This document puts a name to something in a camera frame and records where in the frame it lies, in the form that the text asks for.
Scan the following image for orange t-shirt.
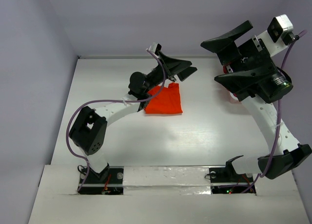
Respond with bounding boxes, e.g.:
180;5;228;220
145;82;183;115

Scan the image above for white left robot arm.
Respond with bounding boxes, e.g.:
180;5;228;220
66;52;197;182

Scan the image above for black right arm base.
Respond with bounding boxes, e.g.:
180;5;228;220
204;167;254;195

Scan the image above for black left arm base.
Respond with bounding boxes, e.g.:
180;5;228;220
78;165;124;195

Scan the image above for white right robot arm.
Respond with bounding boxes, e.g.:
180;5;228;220
201;15;312;179

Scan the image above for white plastic basket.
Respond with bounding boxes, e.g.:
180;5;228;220
228;91;240;104

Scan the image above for dark red t-shirt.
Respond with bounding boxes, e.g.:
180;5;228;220
222;60;238;98

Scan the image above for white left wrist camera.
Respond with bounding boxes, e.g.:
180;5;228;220
146;42;161;58

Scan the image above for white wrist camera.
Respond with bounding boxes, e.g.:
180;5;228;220
257;14;296;57
146;42;161;58

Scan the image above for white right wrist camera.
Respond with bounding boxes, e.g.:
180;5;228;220
257;14;296;57

